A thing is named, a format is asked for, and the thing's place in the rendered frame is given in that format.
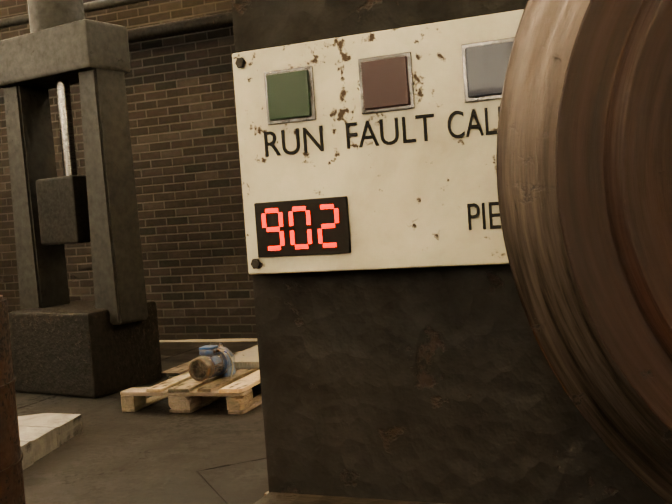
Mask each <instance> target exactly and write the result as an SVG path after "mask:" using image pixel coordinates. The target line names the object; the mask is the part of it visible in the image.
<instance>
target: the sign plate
mask: <svg viewBox="0 0 672 504"><path fill-rule="evenodd" d="M523 11H524V9H522V10H515V11H509V12H502V13H495V14H489V15H482V16H476V17H469V18H462V19H456V20H449V21H443V22H436V23H430V24H423V25H416V26H410V27H403V28H397V29H390V30H383V31H377V32H370V33H364V34H357V35H351V36H344V37H337V38H331V39H324V40H318V41H311V42H304V43H298V44H291V45H285V46H278V47H272V48H265V49H258V50H252V51H245V52H239V53H233V54H232V64H233V77H234V90H235V103H236V116H237V129H238V142H239V155H240V168H241V181H242V194H243V207H244V220H245V233H246V246H247V259H248V272H249V274H251V275H255V274H279V273H304V272H328V271H352V270H377V269H401V268H425V267H450V266H474V265H498V264H509V261H508V257H507V252H506V248H505V243H504V238H503V232H502V226H501V220H500V212H499V203H498V191H497V163H496V154H497V133H498V120H499V111H500V103H501V97H502V94H499V95H491V96H482V97H473V98H469V97H468V93H467V77H466V61H465V48H466V47H473V46H480V45H487V44H494V43H502V42H509V41H514V39H515V35H516V32H517V29H518V26H519V23H520V20H521V17H522V14H523ZM401 56H406V57H407V65H408V80H409V95H410V105H404V106H396V107H387V108H378V109H370V110H365V109H364V102H363V88H362V73H361V62H365V61H372V60H379V59H386V58H393V57H401ZM300 70H308V71H309V85H310V98H311V112H312V115H311V116H310V117H301V118H292V119H284V120H275V121H270V120H269V109H268V96H267V82H266V76H267V75H271V74H278V73H285V72H293V71H300ZM325 204H334V208H338V212H339V223H335V218H334V209H320V205H325ZM298 206H305V208H306V210H310V219H311V225H307V223H306V210H305V211H292V207H298ZM271 208H278V212H282V215H283V227H279V218H278V213H265V209H271ZM288 212H293V224H294V226H289V214H288ZM264 213H265V214H266V228H268V227H279V229H280V231H284V241H285V245H280V231H276V232H267V229H266V228H262V217H261V214H264ZM330 223H335V228H325V229H322V226H321V224H330ZM308 229H311V232H312V244H308V237H307V230H308ZM318 229H322V238H323V243H336V245H337V247H329V248H323V243H318ZM292 230H294V238H295V245H299V244H308V249H295V245H291V241H290V231H292ZM268 246H281V250H272V251H268Z"/></svg>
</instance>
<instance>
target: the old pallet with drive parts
mask: <svg viewBox="0 0 672 504"><path fill-rule="evenodd" d="M190 362H191V361H189V362H186V363H184V364H181V365H179V366H177V367H173V368H171V369H168V370H165V371H163V372H161V373H164V374H166V375H167V376H169V377H168V380H166V381H164V382H161V383H159V384H157V385H154V386H152V387H131V388H128V389H126V390H123V391H121V392H120V395H121V406H122V412H136V411H138V410H141V409H143V408H145V407H148V406H150V405H152V404H154V403H157V402H159V401H162V400H164V399H166V398H168V404H169V406H170V408H171V409H170V410H169V412H170V413H192V412H194V411H197V410H199V409H201V408H203V407H205V406H207V405H209V404H211V403H213V402H215V401H217V400H219V399H221V398H223V397H225V396H228V397H226V401H227V410H229V411H228V414H245V413H247V412H249V411H250V410H252V409H254V408H255V407H257V406H259V405H260V404H262V395H261V394H259V395H258V396H256V397H254V398H253V392H252V391H253V390H252V387H254V386H256V385H258V384H260V383H261V382H260V369H235V370H236V374H234V375H232V377H230V376H229V377H222V375H220V376H215V377H211V378H209V379H207V380H204V381H196V380H194V379H192V377H191V376H190V374H189V370H188V368H189V364H190ZM146 396H152V397H149V398H147V399H146Z"/></svg>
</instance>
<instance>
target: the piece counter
mask: <svg viewBox="0 0 672 504"><path fill-rule="evenodd" d="M320 209H334V218H335V223H339V212H338V208H334V204H325V205H320ZM305 210H306V208H305V206H298V207H292V211H305ZM265 213H278V218H279V227H283V215H282V212H278V208H271V209H265ZM265 213H264V214H261V217H262V228H266V214H265ZM288 214H289V226H294V224H293V212H288ZM306 223H307V225H311V219H310V210H306ZM335 223H330V224H321V226H322V229H325V228H335ZM279 227H268V228H266V229H267V232H276V231H280V229H279ZM322 229H318V243H323V238H322ZM307 237H308V244H312V232H311V229H308V230H307ZM290 241H291V245H295V238H294V230H292V231H290ZM308 244H299V245H295V249H308ZM280 245H285V241H284V231H280ZM329 247H337V245H336V243H323V248H329ZM272 250H281V246H268V251H272Z"/></svg>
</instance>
